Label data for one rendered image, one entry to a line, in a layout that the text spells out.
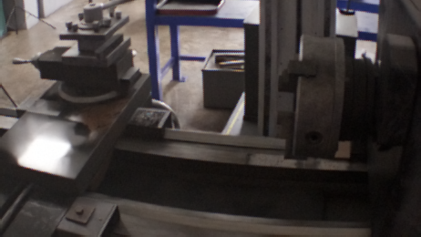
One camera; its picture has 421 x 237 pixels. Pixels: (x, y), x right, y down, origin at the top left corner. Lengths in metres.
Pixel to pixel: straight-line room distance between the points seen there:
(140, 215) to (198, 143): 0.34
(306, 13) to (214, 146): 0.90
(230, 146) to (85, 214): 0.48
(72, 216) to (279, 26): 1.34
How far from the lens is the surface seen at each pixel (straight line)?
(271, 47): 1.99
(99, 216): 0.98
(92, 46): 1.30
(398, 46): 0.69
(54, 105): 1.34
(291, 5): 1.96
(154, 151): 1.23
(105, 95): 1.29
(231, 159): 1.19
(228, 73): 3.00
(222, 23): 2.77
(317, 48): 0.86
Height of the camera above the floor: 1.52
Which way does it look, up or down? 28 degrees down
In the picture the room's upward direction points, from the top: 2 degrees counter-clockwise
